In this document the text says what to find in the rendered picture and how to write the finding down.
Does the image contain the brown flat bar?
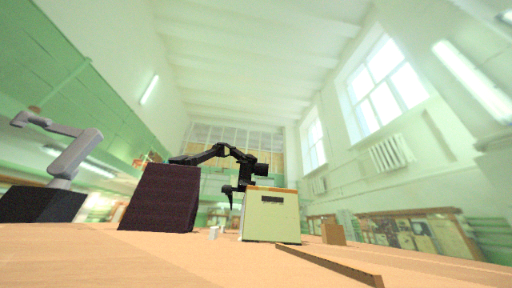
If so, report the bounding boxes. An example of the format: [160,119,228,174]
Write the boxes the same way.
[275,243,385,288]

